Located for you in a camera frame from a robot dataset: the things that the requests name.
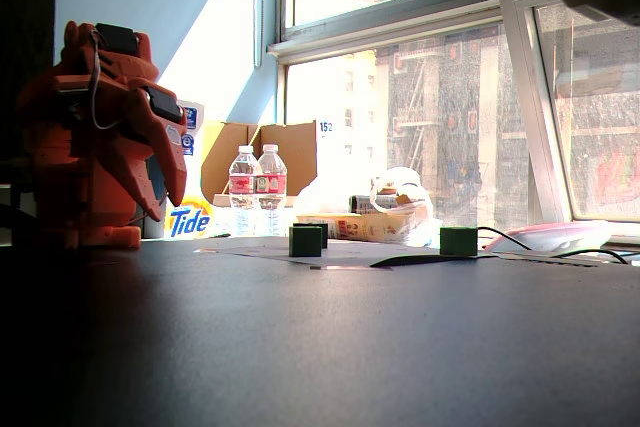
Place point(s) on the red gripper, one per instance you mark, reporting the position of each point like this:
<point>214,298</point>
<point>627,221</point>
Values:
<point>150,139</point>

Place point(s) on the red robot arm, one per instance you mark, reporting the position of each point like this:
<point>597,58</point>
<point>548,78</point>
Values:
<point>75,157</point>

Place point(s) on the white numbered grid paper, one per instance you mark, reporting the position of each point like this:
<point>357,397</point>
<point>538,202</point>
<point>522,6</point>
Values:
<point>260,249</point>

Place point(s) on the Tide cardboard box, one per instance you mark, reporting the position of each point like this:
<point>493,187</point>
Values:
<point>220,157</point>

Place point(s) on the clear water bottle red label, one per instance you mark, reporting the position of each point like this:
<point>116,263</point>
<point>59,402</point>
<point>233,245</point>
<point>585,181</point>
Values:
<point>243,187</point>
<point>272,187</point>

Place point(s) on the printed snack box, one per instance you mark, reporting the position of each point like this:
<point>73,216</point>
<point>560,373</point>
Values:
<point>360,228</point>

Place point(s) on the pink tape strip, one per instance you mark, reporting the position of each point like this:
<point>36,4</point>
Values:
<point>350,266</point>

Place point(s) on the printed cylindrical package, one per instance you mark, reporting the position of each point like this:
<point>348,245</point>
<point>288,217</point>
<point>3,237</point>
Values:
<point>372,203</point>

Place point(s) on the clear plastic bag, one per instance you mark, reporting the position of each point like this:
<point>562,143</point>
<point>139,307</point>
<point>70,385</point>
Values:
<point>405,187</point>

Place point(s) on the black striped ruler strip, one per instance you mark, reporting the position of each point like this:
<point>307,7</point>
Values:
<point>550,259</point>

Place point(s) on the window frame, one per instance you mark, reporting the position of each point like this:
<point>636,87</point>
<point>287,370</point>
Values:
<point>525,97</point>

